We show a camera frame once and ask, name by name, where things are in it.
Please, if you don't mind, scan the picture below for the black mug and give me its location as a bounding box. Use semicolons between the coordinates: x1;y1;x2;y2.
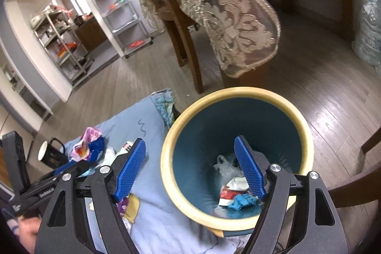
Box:
38;137;66;169

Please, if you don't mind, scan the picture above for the wooden chair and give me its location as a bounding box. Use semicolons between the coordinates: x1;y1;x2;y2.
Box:
110;0;206;94
327;123;381;210

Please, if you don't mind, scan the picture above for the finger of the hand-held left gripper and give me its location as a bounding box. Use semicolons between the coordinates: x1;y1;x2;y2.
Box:
54;160;79;175
70;162;90;180

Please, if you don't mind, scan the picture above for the metal shelf rack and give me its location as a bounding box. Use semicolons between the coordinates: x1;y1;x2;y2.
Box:
30;4;96;85

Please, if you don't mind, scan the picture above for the person's left hand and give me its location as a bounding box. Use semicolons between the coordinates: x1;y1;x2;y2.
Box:
16;217;40;254

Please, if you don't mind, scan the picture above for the brown kitchen cabinet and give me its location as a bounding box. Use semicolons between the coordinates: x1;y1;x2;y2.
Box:
74;14;109;52

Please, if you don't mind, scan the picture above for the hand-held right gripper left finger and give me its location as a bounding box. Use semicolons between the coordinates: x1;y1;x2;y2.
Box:
34;137;147;254

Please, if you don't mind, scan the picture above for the large clear plastic sack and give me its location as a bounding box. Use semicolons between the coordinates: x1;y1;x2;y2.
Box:
351;0;381;65

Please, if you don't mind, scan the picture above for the teal bin with yellow rim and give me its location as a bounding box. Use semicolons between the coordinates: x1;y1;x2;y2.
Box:
161;87;314;238

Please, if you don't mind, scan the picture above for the teal lace tablecloth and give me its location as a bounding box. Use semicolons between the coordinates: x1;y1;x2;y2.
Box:
134;0;366;79

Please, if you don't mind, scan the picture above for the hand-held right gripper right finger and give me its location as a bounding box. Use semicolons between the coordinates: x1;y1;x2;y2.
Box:
234;136;349;254

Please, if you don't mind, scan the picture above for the white trolley cart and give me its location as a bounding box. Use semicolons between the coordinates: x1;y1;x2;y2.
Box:
85;0;154;60

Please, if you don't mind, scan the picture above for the person's left forearm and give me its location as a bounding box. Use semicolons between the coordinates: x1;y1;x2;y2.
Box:
4;217;21;245

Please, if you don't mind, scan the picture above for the pink wrapper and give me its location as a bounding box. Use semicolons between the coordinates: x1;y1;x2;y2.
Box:
70;127;102;161

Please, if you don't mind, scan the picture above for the printed light blue cushion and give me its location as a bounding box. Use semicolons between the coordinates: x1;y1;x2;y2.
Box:
64;89;251;254

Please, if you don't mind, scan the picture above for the clear plastic bag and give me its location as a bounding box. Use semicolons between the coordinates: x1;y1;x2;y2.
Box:
214;154;245;177

